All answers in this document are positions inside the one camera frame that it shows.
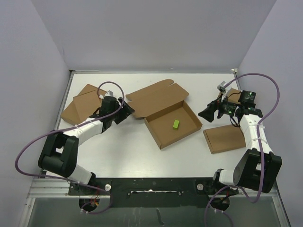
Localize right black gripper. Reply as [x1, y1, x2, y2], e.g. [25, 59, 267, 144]
[198, 93, 241, 122]

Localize green block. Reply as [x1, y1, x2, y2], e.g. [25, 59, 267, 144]
[172, 120, 179, 130]

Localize large cardboard box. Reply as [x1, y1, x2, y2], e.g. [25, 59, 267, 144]
[125, 79, 202, 149]

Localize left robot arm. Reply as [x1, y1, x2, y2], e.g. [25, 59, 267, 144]
[38, 96, 135, 194]

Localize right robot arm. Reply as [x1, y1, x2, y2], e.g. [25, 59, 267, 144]
[198, 90, 282, 193]

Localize flat cardboard box near right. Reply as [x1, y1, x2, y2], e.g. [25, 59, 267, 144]
[203, 125, 246, 154]

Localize folded cardboard box far right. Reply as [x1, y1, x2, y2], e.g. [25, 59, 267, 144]
[227, 88, 241, 104]

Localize folded cardboard boxes left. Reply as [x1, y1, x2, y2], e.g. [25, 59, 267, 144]
[61, 84, 102, 125]

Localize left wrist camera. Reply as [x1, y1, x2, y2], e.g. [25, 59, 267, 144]
[98, 90, 114, 99]

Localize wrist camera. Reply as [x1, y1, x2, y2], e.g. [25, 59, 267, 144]
[217, 81, 232, 101]
[98, 90, 114, 99]

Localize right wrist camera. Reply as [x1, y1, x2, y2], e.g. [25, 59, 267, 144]
[217, 81, 232, 101]

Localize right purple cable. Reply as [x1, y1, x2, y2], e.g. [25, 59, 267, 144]
[205, 73, 281, 227]

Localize purple cable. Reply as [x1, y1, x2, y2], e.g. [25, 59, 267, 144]
[205, 73, 281, 227]
[14, 81, 125, 215]

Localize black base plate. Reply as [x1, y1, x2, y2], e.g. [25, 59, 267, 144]
[68, 177, 224, 208]

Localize aluminium table frame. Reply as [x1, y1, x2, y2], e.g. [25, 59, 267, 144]
[18, 70, 292, 227]

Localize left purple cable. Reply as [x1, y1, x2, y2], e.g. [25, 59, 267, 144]
[14, 81, 125, 215]

